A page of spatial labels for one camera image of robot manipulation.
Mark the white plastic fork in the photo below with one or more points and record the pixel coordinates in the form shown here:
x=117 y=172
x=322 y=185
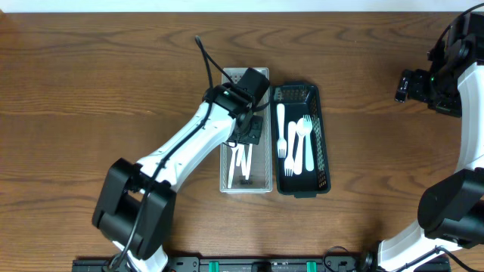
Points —
x=289 y=161
x=281 y=142
x=309 y=160

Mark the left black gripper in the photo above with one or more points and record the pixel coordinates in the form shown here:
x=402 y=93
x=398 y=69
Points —
x=254 y=135

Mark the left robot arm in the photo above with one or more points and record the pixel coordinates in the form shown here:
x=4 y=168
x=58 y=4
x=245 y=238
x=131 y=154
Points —
x=137 y=201

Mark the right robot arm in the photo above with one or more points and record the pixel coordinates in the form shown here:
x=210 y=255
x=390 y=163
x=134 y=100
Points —
x=450 y=213

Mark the black plastic basket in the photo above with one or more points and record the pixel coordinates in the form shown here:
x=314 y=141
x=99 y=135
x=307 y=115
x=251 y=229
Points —
x=299 y=99

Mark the clear plastic basket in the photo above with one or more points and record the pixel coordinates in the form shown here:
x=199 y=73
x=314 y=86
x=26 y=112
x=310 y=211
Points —
x=261 y=166

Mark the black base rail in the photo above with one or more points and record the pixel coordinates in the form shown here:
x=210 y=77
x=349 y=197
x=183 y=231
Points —
x=334 y=261

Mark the white plastic spoon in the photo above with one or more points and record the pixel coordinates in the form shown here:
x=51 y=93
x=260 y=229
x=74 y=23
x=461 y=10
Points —
x=239 y=154
x=234 y=151
x=248 y=162
x=301 y=133

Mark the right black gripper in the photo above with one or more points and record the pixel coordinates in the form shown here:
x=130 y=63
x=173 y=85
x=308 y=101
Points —
x=420 y=77

